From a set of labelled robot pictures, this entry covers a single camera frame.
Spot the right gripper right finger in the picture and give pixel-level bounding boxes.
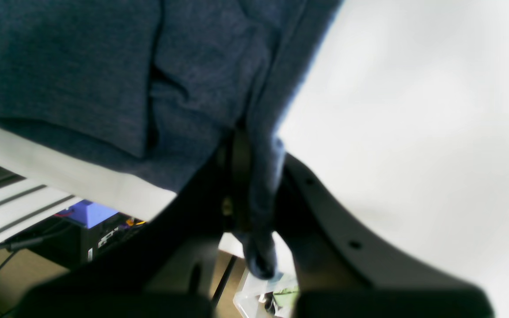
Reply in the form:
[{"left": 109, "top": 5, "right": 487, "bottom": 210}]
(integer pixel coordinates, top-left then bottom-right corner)
[{"left": 275, "top": 155, "right": 495, "bottom": 318}]

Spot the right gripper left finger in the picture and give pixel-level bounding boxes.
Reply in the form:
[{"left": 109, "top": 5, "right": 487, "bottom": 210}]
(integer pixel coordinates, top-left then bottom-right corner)
[{"left": 16, "top": 129, "right": 252, "bottom": 318}]

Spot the dark blue t-shirt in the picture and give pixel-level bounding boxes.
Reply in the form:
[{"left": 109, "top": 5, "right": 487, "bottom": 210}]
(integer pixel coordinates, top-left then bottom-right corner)
[{"left": 0, "top": 0, "right": 341, "bottom": 279}]

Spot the blue box under table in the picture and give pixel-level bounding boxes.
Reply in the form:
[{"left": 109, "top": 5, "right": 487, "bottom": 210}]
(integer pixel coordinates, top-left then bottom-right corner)
[{"left": 54, "top": 201, "right": 118, "bottom": 229}]

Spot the aluminium frame rail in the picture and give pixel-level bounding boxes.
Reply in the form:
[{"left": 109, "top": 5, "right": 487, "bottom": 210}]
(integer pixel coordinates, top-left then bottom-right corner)
[{"left": 0, "top": 167, "right": 81, "bottom": 246}]

